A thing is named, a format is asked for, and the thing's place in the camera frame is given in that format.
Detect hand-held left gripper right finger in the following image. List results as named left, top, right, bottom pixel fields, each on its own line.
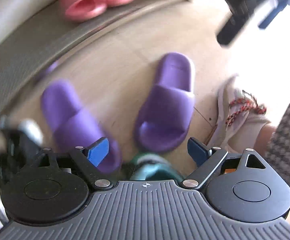
left=179, top=137, right=267, bottom=190

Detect metal shoe rack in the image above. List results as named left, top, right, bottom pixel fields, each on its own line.
left=0, top=0, right=195, bottom=98

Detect purple slipper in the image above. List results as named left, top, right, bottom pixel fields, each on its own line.
left=134, top=52, right=196, bottom=153
left=40, top=79, right=122, bottom=174

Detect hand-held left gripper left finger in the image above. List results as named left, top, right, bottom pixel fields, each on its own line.
left=30, top=137, right=114, bottom=190

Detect black teal sneaker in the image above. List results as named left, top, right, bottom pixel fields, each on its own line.
left=123, top=152, right=185, bottom=182

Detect white shoe red laces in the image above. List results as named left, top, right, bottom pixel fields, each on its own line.
left=207, top=74, right=272, bottom=153

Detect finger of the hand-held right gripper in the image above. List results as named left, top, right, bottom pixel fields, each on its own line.
left=257, top=0, right=289, bottom=29

